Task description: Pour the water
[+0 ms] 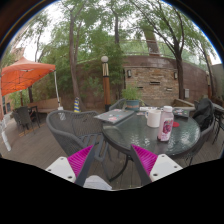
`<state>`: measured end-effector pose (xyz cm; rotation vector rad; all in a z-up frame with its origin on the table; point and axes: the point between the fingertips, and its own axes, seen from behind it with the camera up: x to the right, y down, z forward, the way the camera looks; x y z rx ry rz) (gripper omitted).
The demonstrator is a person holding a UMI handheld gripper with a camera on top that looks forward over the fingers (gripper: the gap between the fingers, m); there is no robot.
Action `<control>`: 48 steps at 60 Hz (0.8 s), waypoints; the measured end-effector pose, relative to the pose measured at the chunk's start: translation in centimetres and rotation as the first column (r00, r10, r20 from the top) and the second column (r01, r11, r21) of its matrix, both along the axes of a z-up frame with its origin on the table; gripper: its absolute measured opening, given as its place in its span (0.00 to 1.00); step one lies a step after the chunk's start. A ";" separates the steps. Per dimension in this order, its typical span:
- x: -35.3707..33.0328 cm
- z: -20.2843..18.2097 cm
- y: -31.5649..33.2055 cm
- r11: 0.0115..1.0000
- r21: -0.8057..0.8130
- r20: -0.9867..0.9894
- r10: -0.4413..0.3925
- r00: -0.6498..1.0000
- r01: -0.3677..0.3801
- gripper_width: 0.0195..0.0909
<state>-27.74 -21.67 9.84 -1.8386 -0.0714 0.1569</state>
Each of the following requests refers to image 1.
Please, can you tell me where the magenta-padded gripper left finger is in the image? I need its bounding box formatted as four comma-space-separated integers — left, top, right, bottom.
45, 143, 98, 187

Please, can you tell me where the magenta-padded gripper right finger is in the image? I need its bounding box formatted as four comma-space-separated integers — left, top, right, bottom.
129, 143, 184, 187

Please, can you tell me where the pink juice bottle white cap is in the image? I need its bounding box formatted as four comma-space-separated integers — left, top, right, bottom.
157, 105, 175, 143

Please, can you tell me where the white printed paper sheet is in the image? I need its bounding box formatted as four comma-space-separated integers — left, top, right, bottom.
139, 106, 158, 112

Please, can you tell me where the grey laptop with stickers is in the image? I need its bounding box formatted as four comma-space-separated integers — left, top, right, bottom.
93, 108, 135, 125

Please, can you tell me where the black laptop with stickers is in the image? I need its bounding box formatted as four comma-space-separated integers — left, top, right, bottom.
173, 108, 191, 118

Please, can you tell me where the green plant in teal pot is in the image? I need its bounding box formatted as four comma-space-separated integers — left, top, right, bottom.
121, 84, 143, 112

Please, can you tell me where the dark patio chair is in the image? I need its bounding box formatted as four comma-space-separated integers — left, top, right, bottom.
11, 105, 41, 132

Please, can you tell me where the black jacket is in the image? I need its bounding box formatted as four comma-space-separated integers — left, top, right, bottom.
192, 98, 215, 131

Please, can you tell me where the black metal patio chair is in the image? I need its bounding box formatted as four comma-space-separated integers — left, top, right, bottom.
212, 105, 224, 145

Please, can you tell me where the orange canopy tent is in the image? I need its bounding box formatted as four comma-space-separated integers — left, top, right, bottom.
0, 56, 64, 111

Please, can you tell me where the blue yellow striped post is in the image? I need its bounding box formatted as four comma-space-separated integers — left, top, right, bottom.
73, 96, 82, 114

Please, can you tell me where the wooden lamp post white globe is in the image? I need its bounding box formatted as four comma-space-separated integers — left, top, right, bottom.
100, 55, 112, 112

